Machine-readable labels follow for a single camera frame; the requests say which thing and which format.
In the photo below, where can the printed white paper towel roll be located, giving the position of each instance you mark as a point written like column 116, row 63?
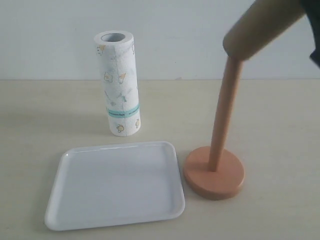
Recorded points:
column 116, row 57

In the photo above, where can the brown cardboard tube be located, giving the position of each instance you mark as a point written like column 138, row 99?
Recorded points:
column 264, row 21

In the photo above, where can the wooden paper towel holder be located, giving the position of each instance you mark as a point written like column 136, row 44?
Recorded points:
column 212, row 171

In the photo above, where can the white rectangular plastic tray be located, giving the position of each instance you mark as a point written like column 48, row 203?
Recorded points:
column 114, row 185

